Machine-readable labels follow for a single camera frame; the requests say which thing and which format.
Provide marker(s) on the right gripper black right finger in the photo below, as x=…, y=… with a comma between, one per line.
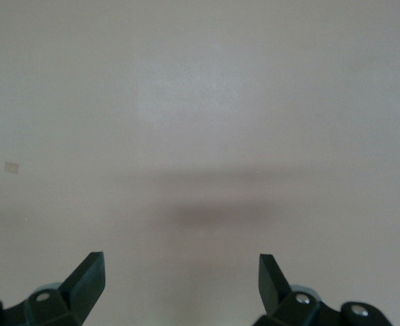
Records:
x=277, y=295

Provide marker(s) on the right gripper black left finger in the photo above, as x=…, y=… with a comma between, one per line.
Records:
x=81, y=288

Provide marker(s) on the small brown tape patch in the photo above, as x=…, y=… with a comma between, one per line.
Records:
x=12, y=168

